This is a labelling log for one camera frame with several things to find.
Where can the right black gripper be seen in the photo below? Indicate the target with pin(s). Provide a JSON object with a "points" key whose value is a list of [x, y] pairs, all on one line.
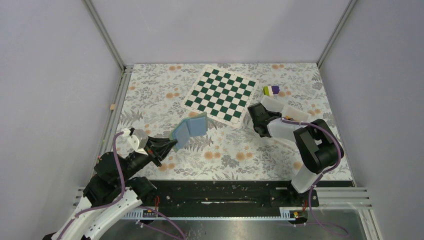
{"points": [[274, 113]]}

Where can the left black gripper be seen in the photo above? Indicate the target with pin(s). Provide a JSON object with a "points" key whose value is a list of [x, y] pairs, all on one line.
{"points": [[161, 148]]}

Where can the green leather card holder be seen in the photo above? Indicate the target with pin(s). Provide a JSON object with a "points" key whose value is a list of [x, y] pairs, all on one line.
{"points": [[188, 128]]}

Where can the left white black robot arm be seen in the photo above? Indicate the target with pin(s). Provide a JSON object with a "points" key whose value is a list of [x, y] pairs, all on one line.
{"points": [[114, 190]]}

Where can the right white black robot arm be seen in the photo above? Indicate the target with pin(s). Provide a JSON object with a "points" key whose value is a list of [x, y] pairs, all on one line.
{"points": [[319, 149]]}

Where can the clear plastic compartment tray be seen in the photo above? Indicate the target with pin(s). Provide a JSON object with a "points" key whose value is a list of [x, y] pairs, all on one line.
{"points": [[285, 112]]}

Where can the green purple toy block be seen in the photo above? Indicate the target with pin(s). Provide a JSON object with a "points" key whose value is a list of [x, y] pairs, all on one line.
{"points": [[271, 90]]}

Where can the green white chessboard mat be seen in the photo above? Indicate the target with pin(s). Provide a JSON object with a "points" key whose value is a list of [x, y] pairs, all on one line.
{"points": [[224, 95]]}

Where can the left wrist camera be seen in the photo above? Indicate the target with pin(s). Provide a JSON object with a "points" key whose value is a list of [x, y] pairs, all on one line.
{"points": [[137, 138]]}

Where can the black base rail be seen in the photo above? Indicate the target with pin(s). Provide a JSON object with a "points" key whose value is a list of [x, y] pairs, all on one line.
{"points": [[220, 199]]}

